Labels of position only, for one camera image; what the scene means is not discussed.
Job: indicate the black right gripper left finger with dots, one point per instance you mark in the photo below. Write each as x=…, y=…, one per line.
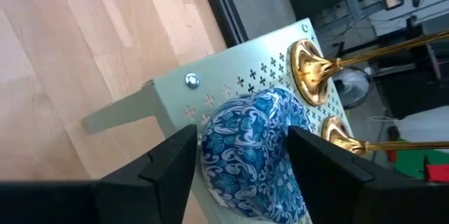
x=122, y=199

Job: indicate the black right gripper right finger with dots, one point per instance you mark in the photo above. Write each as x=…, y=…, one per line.
x=350, y=199

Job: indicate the short gold candle holder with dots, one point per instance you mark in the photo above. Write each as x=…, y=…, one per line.
x=338, y=134

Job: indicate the dark blue patterned candle tin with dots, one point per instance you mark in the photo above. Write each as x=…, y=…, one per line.
x=245, y=153

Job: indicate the pale green metal shelf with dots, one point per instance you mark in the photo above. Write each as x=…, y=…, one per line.
x=228, y=69

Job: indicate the green floor object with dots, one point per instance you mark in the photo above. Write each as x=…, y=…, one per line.
x=410, y=162

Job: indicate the red floor object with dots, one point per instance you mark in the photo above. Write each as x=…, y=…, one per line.
x=438, y=174

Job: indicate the round floor fan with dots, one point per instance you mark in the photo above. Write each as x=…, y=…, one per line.
x=354, y=88

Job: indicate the tall gold candle holder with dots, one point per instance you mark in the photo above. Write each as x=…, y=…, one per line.
x=308, y=73

